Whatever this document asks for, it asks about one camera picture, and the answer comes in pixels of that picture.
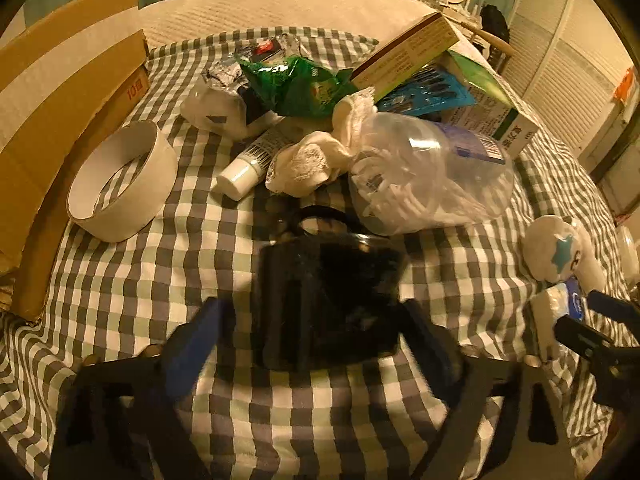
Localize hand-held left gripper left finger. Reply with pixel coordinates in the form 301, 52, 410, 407
47, 297, 236, 480

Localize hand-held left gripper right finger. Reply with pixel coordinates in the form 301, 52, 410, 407
400, 300, 576, 480

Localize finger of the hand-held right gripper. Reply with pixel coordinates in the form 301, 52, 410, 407
586, 290, 640, 333
552, 314, 618, 361

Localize white pack with blue label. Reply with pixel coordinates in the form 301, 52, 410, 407
530, 280, 586, 363

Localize black bulky object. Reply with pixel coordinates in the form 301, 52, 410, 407
255, 205, 406, 373

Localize white lace cloth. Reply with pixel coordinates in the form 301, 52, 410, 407
265, 87, 381, 196

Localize brown cardboard box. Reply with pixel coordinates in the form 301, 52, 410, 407
0, 0, 151, 323

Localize clear packet with black print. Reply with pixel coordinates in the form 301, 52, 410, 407
235, 35, 301, 68

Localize white plush toy blue star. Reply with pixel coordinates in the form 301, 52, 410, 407
520, 215, 606, 286

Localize grey green checked blanket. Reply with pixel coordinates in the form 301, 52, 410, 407
0, 25, 631, 480

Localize white tape roll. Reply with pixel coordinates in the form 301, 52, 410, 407
66, 120, 178, 242

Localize clear plastic bottle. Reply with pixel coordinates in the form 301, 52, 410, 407
345, 110, 516, 236

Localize white plastic tube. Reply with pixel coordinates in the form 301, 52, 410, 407
216, 122, 311, 200

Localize orange sticker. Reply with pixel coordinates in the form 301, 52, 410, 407
612, 67, 638, 106

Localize white and green carton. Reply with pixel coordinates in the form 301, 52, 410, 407
440, 50, 541, 156

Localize white crumpled plastic bag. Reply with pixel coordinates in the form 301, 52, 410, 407
180, 57, 283, 141

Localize white louvered wardrobe doors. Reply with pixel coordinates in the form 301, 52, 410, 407
500, 0, 640, 161

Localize blue printed packet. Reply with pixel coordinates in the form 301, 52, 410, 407
375, 67, 478, 121

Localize wooden chair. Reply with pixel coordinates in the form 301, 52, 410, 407
465, 20, 513, 68

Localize green snack packet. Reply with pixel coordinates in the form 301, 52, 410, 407
235, 54, 358, 118

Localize tan printed carton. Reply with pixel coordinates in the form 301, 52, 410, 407
350, 11, 461, 101

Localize black bag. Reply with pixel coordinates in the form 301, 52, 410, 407
481, 4, 511, 43

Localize cream textured bedspread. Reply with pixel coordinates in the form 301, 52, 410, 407
137, 0, 481, 68

